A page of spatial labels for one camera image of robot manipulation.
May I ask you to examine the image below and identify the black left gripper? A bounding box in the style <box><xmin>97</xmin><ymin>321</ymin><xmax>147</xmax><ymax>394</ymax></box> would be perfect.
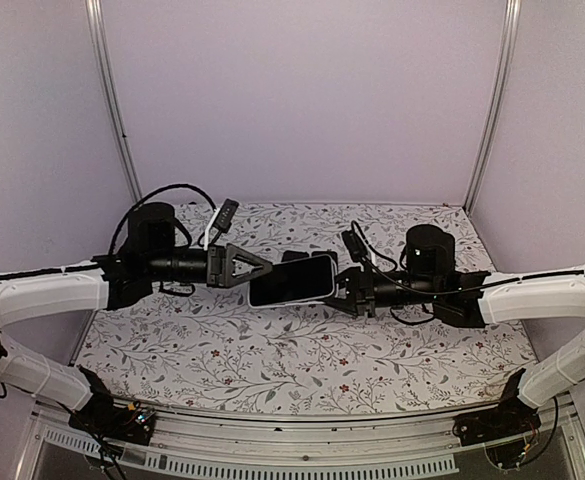
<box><xmin>146</xmin><ymin>243</ymin><xmax>274</xmax><ymax>289</ymax></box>

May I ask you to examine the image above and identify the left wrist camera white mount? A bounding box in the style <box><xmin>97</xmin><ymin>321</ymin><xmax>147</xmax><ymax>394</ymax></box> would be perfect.
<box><xmin>202</xmin><ymin>199</ymin><xmax>239</xmax><ymax>250</ymax></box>

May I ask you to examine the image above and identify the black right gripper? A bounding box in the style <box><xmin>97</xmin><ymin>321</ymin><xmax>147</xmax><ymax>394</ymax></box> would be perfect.
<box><xmin>310</xmin><ymin>260</ymin><xmax>440</xmax><ymax>319</ymax></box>

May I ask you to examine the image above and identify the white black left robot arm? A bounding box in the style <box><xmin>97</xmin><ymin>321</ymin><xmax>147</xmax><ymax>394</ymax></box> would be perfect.
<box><xmin>0</xmin><ymin>202</ymin><xmax>273</xmax><ymax>434</ymax></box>

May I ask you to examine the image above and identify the black smartphone corner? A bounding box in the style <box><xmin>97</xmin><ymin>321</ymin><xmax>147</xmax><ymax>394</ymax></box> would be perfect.
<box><xmin>281</xmin><ymin>250</ymin><xmax>310</xmax><ymax>262</ymax></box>

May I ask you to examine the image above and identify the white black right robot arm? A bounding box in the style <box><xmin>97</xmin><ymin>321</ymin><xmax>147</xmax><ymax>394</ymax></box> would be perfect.
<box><xmin>326</xmin><ymin>224</ymin><xmax>585</xmax><ymax>436</ymax></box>

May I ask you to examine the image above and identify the floral patterned table mat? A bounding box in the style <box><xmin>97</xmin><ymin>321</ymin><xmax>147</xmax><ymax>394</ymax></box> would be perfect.
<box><xmin>76</xmin><ymin>204</ymin><xmax>536</xmax><ymax>416</ymax></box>

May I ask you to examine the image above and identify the right aluminium frame post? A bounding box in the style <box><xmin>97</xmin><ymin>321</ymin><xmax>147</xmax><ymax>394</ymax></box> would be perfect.
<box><xmin>463</xmin><ymin>0</ymin><xmax>522</xmax><ymax>217</ymax></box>

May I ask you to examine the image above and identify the black sleeved left camera cable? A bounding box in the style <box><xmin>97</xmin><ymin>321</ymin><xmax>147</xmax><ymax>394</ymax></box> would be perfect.
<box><xmin>109</xmin><ymin>183</ymin><xmax>221</xmax><ymax>256</ymax></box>

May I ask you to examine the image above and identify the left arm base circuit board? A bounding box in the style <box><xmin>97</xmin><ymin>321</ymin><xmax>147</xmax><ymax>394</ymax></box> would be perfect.
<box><xmin>69</xmin><ymin>366</ymin><xmax>156</xmax><ymax>446</ymax></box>

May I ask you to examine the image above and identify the aluminium frame post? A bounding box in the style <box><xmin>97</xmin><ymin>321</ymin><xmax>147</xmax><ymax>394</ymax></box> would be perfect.
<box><xmin>463</xmin><ymin>0</ymin><xmax>522</xmax><ymax>217</ymax></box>
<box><xmin>85</xmin><ymin>0</ymin><xmax>142</xmax><ymax>201</ymax></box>

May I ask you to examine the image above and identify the aluminium front rail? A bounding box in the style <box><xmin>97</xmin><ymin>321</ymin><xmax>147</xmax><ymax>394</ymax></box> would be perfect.
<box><xmin>15</xmin><ymin>394</ymin><xmax>585</xmax><ymax>479</ymax></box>

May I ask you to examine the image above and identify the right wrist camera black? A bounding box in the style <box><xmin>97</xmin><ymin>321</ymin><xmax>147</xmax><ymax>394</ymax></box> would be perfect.
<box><xmin>341</xmin><ymin>229</ymin><xmax>377</xmax><ymax>266</ymax></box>

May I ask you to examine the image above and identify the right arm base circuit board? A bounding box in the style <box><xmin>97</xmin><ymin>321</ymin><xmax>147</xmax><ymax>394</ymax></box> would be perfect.
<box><xmin>452</xmin><ymin>369</ymin><xmax>559</xmax><ymax>471</ymax></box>

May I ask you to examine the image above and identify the black smartphone with white edge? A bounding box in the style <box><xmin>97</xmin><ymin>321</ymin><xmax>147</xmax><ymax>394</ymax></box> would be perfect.
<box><xmin>248</xmin><ymin>256</ymin><xmax>336</xmax><ymax>308</ymax></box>

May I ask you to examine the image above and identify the black right camera cable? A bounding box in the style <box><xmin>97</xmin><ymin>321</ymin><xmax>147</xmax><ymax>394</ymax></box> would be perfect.
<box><xmin>349</xmin><ymin>219</ymin><xmax>585</xmax><ymax>326</ymax></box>

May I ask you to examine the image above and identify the left aluminium frame post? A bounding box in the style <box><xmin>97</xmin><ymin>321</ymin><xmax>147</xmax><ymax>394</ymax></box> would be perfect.
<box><xmin>85</xmin><ymin>0</ymin><xmax>142</xmax><ymax>201</ymax></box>

